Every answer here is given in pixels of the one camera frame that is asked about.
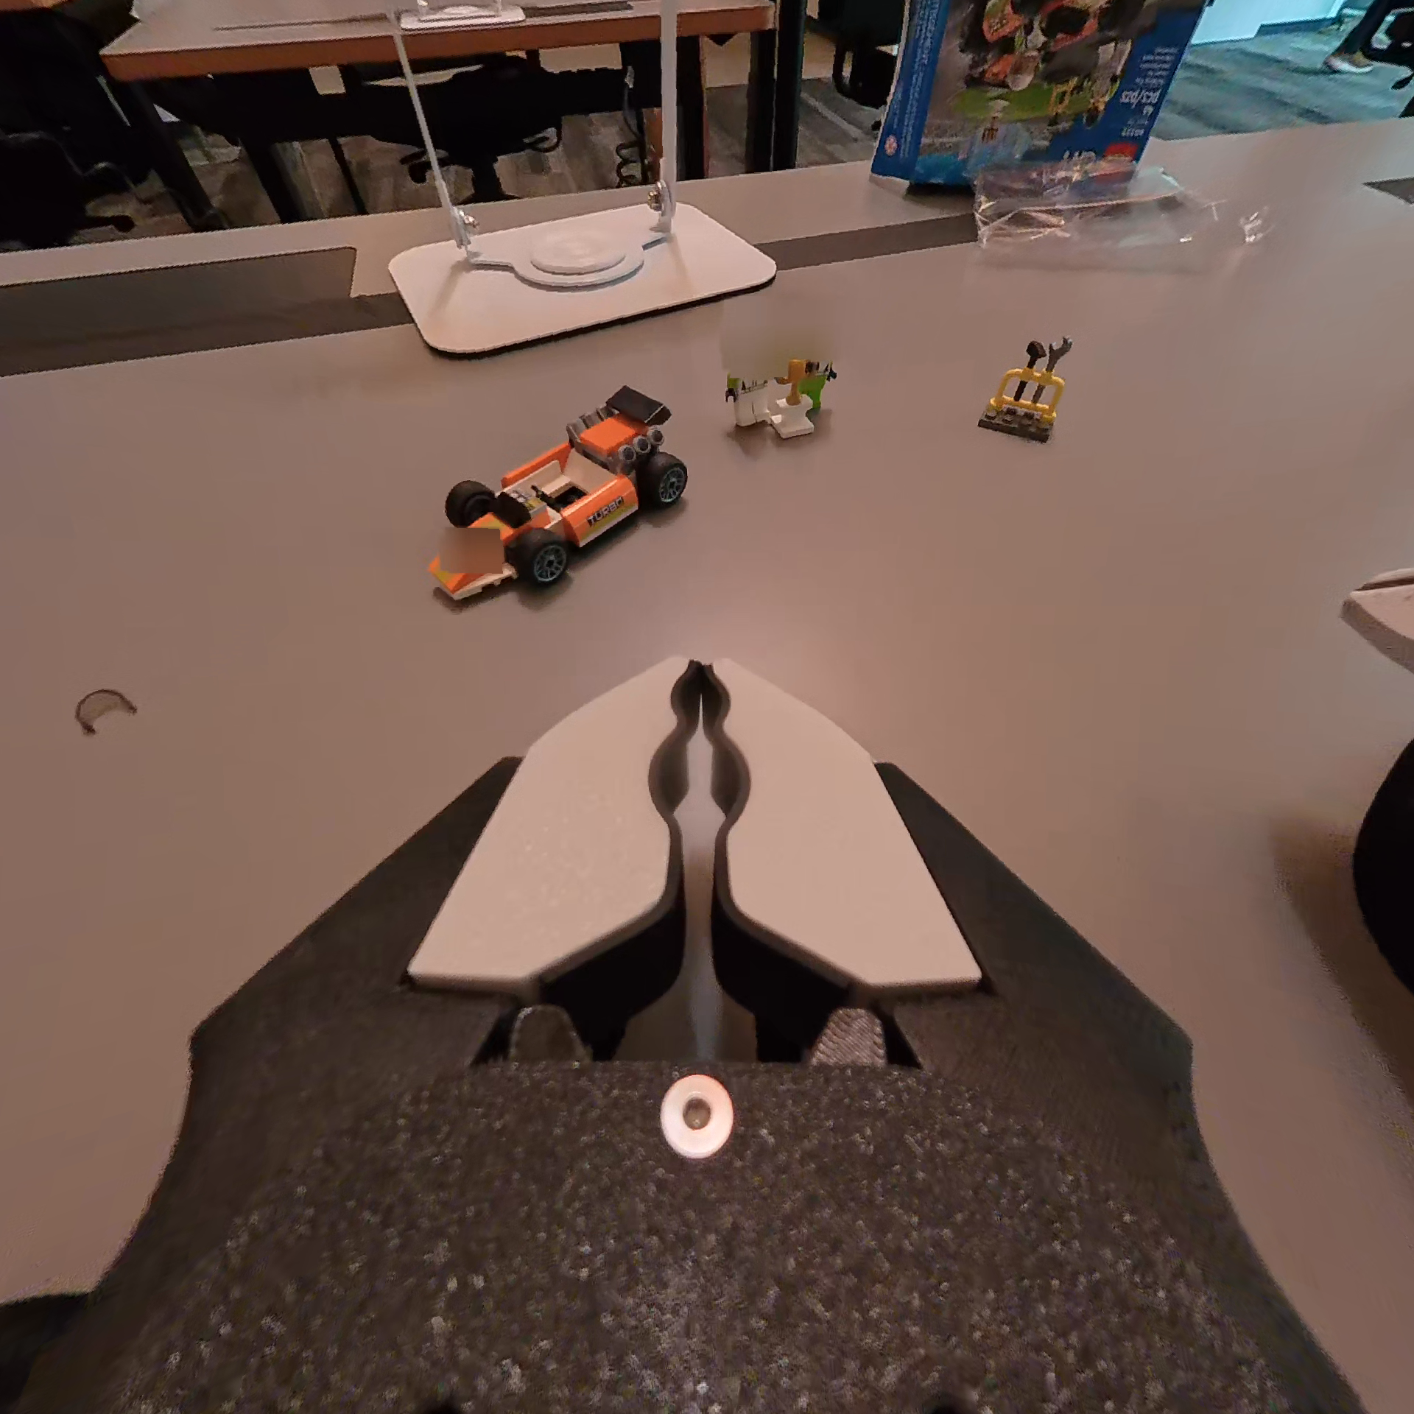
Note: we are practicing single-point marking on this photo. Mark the black mesh office chair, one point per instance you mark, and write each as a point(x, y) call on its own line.
point(1387, 862)

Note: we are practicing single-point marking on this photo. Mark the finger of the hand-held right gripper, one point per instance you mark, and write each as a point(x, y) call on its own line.
point(1387, 616)

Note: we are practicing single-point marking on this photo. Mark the white booklet stand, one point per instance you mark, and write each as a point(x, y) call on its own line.
point(589, 264)

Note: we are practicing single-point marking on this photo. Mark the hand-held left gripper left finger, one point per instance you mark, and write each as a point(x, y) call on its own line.
point(554, 875)

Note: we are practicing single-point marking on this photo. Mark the orange lego race car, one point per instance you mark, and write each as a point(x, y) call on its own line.
point(565, 492)

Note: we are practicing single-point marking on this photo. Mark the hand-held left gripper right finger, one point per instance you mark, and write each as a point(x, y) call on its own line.
point(849, 875)

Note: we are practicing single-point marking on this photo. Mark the small wooden desk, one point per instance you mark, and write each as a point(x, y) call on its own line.
point(446, 26)

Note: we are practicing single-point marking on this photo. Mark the blue lego set box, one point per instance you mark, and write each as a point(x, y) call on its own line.
point(1032, 89)

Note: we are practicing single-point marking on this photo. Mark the small yellow lego piece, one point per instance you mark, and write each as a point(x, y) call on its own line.
point(1026, 394)

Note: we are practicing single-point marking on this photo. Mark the clear plastic bag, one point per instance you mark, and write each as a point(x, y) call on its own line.
point(1114, 210)

